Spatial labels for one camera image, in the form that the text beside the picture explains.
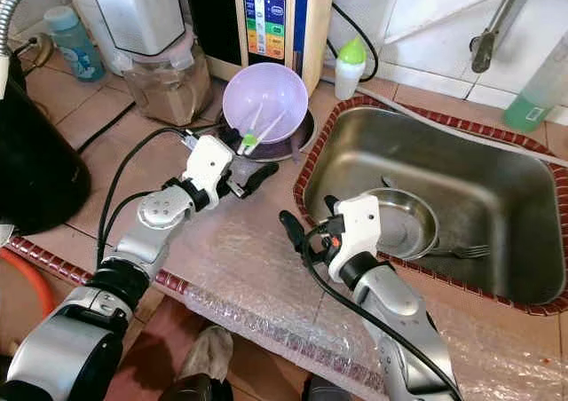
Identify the purple plastic bowl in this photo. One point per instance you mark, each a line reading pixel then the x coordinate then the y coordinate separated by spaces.
pixel 264 99

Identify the steel fork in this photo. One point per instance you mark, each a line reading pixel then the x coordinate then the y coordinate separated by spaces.
pixel 466 252

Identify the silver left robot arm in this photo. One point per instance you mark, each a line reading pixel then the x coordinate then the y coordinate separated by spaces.
pixel 164 213

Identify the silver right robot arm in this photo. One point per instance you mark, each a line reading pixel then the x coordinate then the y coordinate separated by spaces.
pixel 395 312

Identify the green tipped white utensil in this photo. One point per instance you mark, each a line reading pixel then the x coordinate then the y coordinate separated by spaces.
pixel 247 139

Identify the clear bubble wrap sheet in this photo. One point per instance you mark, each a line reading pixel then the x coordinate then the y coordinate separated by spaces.
pixel 248 268

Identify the wide steel plate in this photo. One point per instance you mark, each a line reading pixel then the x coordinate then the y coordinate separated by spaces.
pixel 306 135

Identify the small steel bowl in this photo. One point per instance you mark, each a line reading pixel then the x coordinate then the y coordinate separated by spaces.
pixel 404 224

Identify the cream water ionizer appliance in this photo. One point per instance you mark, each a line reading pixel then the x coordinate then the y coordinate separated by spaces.
pixel 271 19

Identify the stainless steel sink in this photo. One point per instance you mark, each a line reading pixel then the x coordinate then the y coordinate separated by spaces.
pixel 461 179

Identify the white bottle green cap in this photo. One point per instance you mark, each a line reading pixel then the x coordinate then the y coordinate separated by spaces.
pixel 351 68

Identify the white blender clear base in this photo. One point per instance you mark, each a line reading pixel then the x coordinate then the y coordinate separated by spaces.
pixel 151 28

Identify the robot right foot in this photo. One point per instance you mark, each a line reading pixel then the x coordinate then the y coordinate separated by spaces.
pixel 328 390

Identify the blue bottle teal cap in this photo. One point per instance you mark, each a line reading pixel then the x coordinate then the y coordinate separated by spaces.
pixel 75 46

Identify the white plastic jug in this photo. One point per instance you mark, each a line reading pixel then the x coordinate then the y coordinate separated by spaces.
pixel 98 15

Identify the green liquid soap bottle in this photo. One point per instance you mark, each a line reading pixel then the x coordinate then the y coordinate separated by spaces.
pixel 532 99

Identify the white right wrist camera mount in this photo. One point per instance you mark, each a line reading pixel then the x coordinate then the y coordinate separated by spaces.
pixel 357 219

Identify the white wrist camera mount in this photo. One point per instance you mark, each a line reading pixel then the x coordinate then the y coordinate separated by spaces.
pixel 357 219
pixel 209 163

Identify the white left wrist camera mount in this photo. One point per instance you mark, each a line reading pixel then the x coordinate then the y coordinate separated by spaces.
pixel 209 163

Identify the metal wall tap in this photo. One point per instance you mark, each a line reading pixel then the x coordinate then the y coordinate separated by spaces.
pixel 485 51

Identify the white wall pipe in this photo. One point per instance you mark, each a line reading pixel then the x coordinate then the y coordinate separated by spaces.
pixel 453 11

